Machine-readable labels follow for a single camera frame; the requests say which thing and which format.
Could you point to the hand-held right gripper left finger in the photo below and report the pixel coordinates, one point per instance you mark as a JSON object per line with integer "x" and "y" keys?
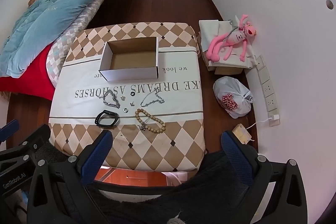
{"x": 97, "y": 155}

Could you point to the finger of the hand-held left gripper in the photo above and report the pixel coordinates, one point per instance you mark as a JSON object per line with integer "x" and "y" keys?
{"x": 9, "y": 129}
{"x": 29, "y": 146}

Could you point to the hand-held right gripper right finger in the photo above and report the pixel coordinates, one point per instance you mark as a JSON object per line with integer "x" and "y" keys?
{"x": 236, "y": 158}

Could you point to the black smart band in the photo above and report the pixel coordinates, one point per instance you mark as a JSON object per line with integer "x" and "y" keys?
{"x": 98, "y": 119}

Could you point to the small silver charm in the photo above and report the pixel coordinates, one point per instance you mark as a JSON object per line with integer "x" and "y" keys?
{"x": 131, "y": 103}

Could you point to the small silver earring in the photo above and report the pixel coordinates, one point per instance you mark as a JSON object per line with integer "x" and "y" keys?
{"x": 122, "y": 97}

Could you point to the white cardboard box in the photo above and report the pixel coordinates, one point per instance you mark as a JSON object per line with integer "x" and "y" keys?
{"x": 131, "y": 73}

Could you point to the wooden block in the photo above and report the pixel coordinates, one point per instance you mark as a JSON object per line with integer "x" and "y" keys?
{"x": 241, "y": 133}

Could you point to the orange stool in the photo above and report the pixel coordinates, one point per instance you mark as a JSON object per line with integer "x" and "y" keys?
{"x": 131, "y": 177}

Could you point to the red blanket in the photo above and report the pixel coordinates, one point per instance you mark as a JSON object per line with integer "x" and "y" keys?
{"x": 26, "y": 82}

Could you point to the white charger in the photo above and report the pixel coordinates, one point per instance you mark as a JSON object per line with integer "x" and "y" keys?
{"x": 275, "y": 119}

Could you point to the white plastic bag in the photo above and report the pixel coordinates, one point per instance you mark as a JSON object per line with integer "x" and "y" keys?
{"x": 231, "y": 100}

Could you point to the checkered mattress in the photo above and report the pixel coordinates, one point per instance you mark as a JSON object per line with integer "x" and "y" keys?
{"x": 63, "y": 48}

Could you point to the diamond-patterned printed cloth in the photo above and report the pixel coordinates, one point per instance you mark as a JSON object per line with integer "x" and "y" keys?
{"x": 168, "y": 87}

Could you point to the pink plush toy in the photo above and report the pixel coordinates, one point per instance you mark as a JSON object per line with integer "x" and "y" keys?
{"x": 236, "y": 37}

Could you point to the light blue quilt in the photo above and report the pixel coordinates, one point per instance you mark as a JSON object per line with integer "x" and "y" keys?
{"x": 52, "y": 11}

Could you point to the white wall socket strip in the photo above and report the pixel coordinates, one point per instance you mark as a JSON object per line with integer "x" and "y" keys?
{"x": 266, "y": 82}

